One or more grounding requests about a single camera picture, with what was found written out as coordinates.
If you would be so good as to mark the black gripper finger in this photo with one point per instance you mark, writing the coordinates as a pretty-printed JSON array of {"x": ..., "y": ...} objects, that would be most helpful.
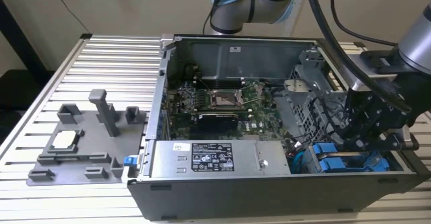
[
  {"x": 393, "y": 140},
  {"x": 351, "y": 143}
]

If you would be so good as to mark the hard disk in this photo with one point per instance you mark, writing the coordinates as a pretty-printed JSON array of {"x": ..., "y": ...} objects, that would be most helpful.
[{"x": 325, "y": 164}]

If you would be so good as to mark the grey metal disk bay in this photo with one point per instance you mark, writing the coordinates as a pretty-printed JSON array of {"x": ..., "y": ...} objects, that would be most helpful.
[{"x": 303, "y": 108}]

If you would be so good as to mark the black RAM slot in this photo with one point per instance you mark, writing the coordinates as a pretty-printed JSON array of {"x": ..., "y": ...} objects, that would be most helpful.
[
  {"x": 222, "y": 110},
  {"x": 221, "y": 80}
]

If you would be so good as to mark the green motherboard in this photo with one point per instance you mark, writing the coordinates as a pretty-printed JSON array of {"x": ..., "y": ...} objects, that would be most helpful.
[{"x": 266, "y": 123}]

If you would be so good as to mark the black PC case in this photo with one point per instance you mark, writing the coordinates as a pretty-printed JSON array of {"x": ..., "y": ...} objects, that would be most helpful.
[{"x": 270, "y": 198}]

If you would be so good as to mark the silver power supply unit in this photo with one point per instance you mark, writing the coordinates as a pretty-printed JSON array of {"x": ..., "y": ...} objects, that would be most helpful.
[{"x": 242, "y": 161}]

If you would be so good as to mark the black graphics card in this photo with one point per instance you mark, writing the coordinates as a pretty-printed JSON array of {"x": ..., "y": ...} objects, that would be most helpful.
[{"x": 215, "y": 121}]

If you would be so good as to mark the CPU socket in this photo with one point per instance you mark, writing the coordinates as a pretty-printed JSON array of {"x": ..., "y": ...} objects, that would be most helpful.
[{"x": 223, "y": 99}]

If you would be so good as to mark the thin metal locking lever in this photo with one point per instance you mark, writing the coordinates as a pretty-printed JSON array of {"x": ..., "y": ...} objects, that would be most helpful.
[{"x": 203, "y": 83}]

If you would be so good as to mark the blue case latch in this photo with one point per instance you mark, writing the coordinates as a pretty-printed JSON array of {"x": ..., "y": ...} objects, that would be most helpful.
[{"x": 129, "y": 161}]

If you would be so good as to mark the grey parts rack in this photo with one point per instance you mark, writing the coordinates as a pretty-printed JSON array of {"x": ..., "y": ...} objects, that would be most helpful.
[{"x": 91, "y": 163}]

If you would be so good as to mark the silver CPU chip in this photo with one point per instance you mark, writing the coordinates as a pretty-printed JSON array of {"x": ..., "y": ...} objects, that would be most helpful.
[{"x": 65, "y": 140}]

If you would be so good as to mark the black furniture piece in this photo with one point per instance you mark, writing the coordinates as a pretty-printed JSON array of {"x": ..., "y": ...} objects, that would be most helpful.
[{"x": 23, "y": 90}]

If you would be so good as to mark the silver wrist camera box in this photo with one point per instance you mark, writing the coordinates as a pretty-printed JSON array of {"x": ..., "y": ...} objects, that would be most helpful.
[{"x": 362, "y": 86}]

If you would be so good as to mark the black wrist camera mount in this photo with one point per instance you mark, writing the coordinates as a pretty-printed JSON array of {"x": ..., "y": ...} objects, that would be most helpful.
[{"x": 383, "y": 62}]

